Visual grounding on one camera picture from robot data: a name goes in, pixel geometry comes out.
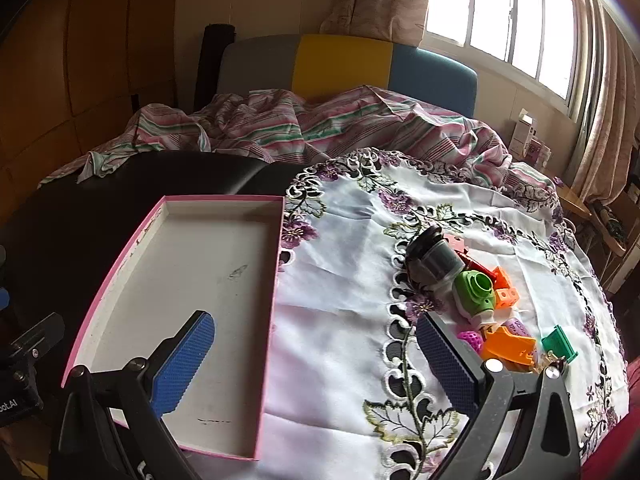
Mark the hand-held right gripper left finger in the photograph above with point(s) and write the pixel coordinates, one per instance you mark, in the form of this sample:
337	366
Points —
182	365

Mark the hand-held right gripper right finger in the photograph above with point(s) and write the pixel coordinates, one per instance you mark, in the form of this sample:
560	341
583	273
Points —
447	365

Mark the green round plastic gadget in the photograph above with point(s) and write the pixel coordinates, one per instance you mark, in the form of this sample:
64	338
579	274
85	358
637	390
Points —
472	292

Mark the orange cube block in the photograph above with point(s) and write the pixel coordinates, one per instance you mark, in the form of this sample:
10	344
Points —
505	290

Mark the pink shallow cardboard box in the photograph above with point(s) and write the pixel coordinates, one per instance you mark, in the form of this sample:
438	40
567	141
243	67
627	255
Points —
200	270

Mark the black container with clear cup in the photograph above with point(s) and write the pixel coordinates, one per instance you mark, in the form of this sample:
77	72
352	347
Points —
435	260

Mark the red puzzle piece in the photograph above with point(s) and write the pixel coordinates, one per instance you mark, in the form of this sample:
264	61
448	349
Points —
455	242

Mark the pink perforated ball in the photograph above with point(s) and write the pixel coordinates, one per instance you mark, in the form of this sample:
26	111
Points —
471	341

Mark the orange plastic clip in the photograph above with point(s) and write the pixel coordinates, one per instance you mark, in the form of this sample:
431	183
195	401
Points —
507	349

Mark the purple egg-shaped case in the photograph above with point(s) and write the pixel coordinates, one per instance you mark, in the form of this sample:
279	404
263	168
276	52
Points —
517	330

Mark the glossy red tube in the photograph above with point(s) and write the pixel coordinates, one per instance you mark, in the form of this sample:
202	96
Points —
470	261

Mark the white embroidered floral tablecloth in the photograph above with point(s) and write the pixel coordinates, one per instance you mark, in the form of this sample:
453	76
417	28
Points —
350	240

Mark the wooden side shelf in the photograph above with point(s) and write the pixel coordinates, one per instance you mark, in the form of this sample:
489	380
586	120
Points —
607	230

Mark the small pink patterned box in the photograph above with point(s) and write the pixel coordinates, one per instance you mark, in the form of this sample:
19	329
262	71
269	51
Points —
537	152

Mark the white carton box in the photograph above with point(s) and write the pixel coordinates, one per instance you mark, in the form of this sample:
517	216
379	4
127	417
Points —
522	130

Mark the pink striped bed sheet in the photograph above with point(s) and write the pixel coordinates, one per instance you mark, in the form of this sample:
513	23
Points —
300	125

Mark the long beige patterned curtain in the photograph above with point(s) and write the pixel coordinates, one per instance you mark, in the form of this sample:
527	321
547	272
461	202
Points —
605	110

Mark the wooden wardrobe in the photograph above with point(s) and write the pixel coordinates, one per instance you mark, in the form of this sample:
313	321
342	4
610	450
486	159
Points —
75	60

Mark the black rolled mat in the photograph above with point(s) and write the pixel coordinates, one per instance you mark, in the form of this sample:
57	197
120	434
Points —
215	60

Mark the grey yellow blue headboard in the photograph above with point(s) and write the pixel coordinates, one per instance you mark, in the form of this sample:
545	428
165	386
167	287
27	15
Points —
340	65

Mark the barred window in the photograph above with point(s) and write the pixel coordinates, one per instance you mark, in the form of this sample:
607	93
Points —
500	10

